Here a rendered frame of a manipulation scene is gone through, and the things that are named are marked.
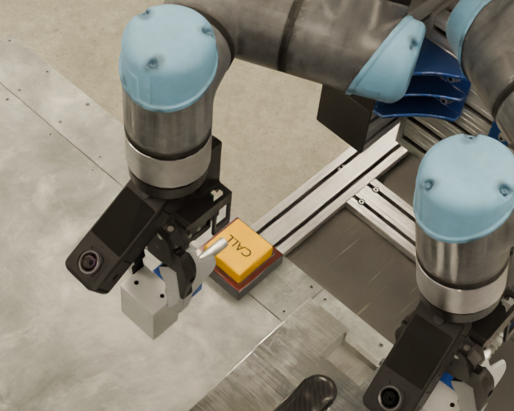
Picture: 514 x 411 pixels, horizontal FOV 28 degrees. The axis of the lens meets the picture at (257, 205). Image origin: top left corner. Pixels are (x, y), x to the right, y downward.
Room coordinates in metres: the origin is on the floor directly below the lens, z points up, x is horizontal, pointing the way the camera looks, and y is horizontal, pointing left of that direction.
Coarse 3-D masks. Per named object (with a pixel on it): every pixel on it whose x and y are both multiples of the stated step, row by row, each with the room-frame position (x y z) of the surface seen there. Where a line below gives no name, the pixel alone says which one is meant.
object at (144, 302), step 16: (224, 240) 0.63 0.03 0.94; (144, 272) 0.57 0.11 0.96; (128, 288) 0.55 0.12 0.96; (144, 288) 0.55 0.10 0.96; (160, 288) 0.55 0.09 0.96; (128, 304) 0.54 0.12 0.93; (144, 304) 0.53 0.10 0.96; (160, 304) 0.53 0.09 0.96; (144, 320) 0.53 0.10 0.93; (160, 320) 0.53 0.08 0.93; (176, 320) 0.54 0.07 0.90
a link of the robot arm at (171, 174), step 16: (128, 144) 0.55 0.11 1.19; (208, 144) 0.56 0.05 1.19; (128, 160) 0.55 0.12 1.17; (144, 160) 0.53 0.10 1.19; (160, 160) 0.53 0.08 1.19; (176, 160) 0.53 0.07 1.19; (192, 160) 0.54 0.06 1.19; (208, 160) 0.56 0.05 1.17; (144, 176) 0.53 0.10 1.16; (160, 176) 0.53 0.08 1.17; (176, 176) 0.53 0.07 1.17; (192, 176) 0.54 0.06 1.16
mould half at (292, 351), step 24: (312, 312) 0.58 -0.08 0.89; (288, 336) 0.55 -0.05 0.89; (312, 336) 0.55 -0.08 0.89; (336, 336) 0.56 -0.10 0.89; (264, 360) 0.52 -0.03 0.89; (288, 360) 0.52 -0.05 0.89; (312, 360) 0.52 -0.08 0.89; (216, 384) 0.49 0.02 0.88; (240, 384) 0.49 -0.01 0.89; (264, 384) 0.49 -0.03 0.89; (288, 384) 0.49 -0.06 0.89; (336, 384) 0.50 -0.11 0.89; (192, 408) 0.46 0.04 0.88; (216, 408) 0.46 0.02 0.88; (240, 408) 0.46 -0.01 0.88; (264, 408) 0.47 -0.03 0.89; (336, 408) 0.47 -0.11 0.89; (360, 408) 0.48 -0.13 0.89
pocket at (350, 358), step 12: (348, 336) 0.57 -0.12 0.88; (336, 348) 0.56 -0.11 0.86; (348, 348) 0.56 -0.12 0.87; (360, 348) 0.55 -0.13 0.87; (336, 360) 0.54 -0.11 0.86; (348, 360) 0.54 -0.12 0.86; (360, 360) 0.55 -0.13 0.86; (372, 360) 0.54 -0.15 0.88; (348, 372) 0.53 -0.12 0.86; (360, 372) 0.53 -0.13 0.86; (372, 372) 0.53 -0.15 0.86; (360, 384) 0.52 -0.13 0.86
